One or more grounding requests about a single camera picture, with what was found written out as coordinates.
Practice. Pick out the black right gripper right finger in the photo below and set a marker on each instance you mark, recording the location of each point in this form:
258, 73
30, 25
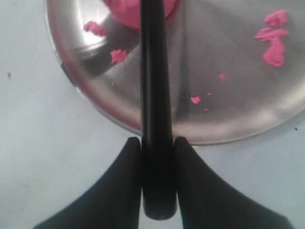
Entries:
207, 202

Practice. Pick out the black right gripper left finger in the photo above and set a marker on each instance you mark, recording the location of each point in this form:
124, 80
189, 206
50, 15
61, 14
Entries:
113, 202

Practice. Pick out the black knife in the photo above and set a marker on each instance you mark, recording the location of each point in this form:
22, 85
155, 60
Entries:
158, 188

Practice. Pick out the pink dough lump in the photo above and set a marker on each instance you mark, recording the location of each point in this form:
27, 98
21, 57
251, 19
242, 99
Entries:
129, 12

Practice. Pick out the round metal plate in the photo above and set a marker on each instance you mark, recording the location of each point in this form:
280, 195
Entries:
221, 89

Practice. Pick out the pink crumb beside front crumb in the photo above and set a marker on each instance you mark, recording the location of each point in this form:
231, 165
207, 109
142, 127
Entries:
118, 55

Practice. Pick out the pink smear right on plate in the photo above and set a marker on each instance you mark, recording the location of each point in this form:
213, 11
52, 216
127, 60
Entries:
275, 54

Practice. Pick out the pink crumb front of plate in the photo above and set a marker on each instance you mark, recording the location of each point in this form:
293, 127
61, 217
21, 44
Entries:
95, 28

